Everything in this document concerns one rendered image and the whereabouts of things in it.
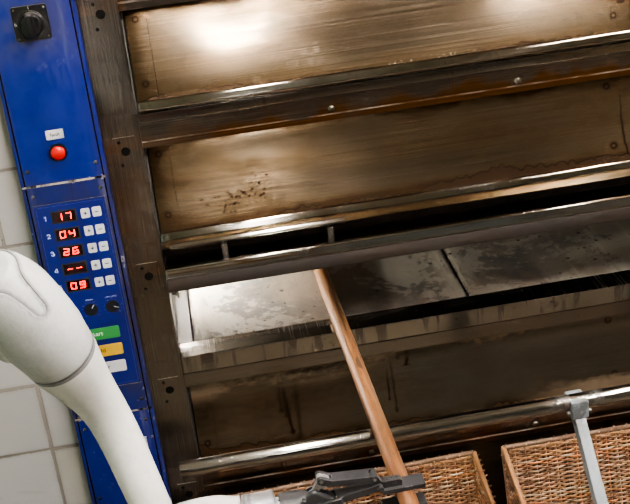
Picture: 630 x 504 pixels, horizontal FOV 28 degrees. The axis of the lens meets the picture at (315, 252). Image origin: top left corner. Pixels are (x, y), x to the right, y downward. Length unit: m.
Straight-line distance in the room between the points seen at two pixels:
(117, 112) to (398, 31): 0.54
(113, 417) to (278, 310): 0.96
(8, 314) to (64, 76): 0.78
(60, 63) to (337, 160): 0.55
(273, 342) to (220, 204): 0.33
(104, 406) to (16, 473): 0.96
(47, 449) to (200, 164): 0.69
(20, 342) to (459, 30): 1.11
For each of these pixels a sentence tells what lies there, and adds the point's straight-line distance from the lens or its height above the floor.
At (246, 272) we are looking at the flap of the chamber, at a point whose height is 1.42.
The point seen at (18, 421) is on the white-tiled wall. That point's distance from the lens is 2.62.
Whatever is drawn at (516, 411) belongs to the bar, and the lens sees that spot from 2.28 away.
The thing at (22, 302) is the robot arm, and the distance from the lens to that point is 1.59.
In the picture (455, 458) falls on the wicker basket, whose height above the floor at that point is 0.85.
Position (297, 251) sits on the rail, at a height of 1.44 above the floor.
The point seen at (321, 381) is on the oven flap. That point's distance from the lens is 2.62.
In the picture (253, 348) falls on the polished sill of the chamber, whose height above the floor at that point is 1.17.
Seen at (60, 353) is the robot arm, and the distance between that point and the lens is 1.64.
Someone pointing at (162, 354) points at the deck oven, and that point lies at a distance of 2.54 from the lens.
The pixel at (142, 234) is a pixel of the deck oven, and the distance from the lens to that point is 2.42.
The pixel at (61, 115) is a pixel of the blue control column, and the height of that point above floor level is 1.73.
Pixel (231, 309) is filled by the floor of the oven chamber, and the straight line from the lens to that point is 2.69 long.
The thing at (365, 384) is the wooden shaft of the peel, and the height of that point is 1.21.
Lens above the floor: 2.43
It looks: 25 degrees down
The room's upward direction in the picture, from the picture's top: 7 degrees counter-clockwise
